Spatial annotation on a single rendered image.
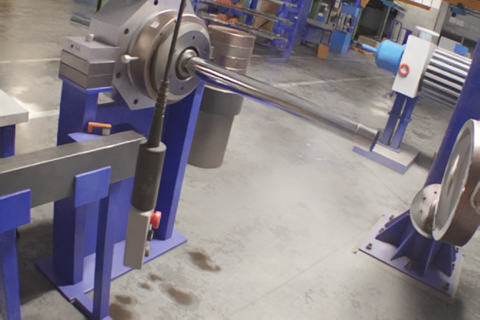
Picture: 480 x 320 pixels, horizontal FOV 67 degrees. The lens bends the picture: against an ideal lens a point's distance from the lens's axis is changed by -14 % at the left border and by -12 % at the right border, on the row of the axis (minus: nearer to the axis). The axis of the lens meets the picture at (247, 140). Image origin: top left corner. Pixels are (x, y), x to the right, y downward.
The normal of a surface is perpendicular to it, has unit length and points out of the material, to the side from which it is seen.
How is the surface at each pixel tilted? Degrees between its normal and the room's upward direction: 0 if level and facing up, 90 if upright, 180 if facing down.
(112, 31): 90
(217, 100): 90
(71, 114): 90
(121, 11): 45
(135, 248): 90
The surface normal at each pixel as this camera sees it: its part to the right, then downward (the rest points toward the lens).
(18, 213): 0.81, 0.39
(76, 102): -0.53, 0.17
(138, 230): 0.00, 0.36
